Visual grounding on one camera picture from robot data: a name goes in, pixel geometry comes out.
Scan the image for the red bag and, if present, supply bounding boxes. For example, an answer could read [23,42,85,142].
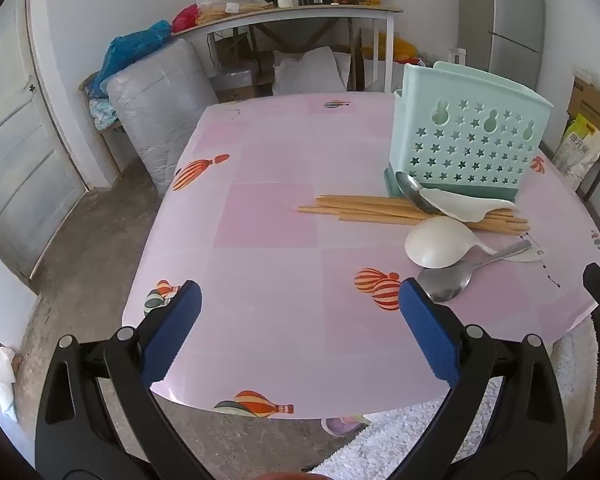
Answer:
[171,4,201,34]

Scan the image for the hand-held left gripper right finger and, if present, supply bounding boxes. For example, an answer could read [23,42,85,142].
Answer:
[399,277,568,480]

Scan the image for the cardboard box with dark label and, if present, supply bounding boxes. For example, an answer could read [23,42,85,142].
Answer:
[567,76,600,153]

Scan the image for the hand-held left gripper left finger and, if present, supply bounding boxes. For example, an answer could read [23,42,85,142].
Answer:
[35,280,216,480]

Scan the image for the slipper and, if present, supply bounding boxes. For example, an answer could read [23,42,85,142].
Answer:
[321,414,371,437]

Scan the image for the side table with white legs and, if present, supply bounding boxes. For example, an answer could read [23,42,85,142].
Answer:
[170,2,403,93]

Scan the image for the wooden bench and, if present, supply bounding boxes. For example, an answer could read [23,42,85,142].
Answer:
[78,72,126,176]

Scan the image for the mint green utensil holder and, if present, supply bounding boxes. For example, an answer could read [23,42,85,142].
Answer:
[384,60,553,204]

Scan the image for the yellow-green bag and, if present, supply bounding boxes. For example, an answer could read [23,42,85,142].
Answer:
[552,112,600,183]

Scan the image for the plain brown cardboard box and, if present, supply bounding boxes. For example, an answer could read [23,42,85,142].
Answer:
[217,87,258,103]

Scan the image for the white plastic bag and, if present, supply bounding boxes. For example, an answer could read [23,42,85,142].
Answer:
[0,347,18,423]

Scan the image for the grey plastic-wrapped bundle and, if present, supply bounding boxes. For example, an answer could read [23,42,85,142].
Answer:
[105,39,220,198]

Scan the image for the patterned cloth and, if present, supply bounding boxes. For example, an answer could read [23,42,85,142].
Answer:
[89,96,121,131]

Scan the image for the metal spoon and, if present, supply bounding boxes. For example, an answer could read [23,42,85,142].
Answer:
[396,171,436,214]
[417,239,533,304]

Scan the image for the white door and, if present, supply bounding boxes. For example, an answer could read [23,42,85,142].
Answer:
[0,0,88,281]

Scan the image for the bag of yellow packets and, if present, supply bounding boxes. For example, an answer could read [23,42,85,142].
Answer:
[196,0,276,25]

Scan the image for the blue plastic bag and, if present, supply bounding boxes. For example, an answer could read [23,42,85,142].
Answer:
[87,20,172,98]

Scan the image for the silver refrigerator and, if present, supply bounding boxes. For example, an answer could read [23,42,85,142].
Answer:
[489,0,546,93]

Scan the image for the grey box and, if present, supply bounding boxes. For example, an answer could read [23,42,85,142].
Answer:
[215,62,258,92]

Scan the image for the white pillow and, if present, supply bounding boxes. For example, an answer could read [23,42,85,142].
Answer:
[271,46,348,95]

